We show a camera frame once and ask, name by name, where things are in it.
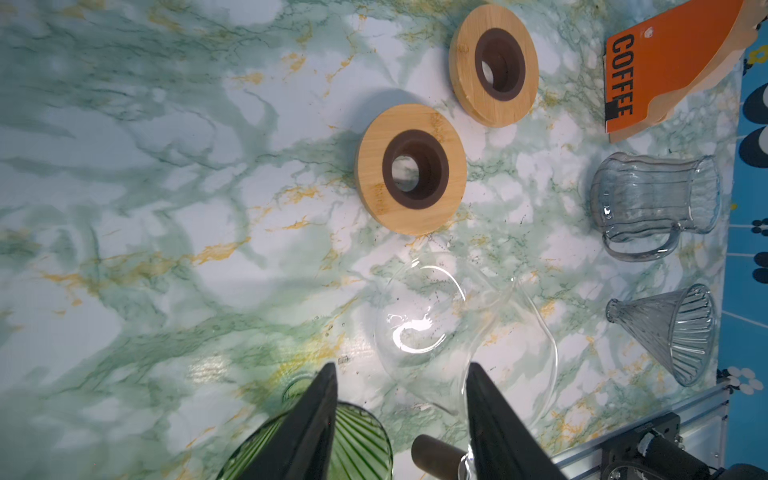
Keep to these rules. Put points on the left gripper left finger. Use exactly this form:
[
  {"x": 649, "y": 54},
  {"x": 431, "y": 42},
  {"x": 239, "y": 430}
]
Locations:
[{"x": 298, "y": 444}]

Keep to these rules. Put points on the orange coffee filter pack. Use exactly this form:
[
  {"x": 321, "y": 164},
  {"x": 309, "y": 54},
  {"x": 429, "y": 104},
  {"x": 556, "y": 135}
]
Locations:
[{"x": 652, "y": 66}]

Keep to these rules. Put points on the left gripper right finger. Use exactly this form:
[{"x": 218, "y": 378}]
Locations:
[{"x": 502, "y": 446}]

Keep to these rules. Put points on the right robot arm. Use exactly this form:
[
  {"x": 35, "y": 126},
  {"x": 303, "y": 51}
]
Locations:
[{"x": 652, "y": 451}]

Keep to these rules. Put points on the green glass dripper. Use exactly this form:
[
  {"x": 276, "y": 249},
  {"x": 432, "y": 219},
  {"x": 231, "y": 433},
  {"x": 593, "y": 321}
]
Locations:
[{"x": 361, "y": 448}]

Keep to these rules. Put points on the grey glass pitcher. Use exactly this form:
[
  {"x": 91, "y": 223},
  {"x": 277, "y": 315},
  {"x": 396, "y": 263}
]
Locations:
[{"x": 635, "y": 197}]

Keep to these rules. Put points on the grey glass dripper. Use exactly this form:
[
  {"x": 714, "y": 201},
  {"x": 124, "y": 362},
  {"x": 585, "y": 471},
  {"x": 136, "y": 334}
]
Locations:
[{"x": 677, "y": 328}]

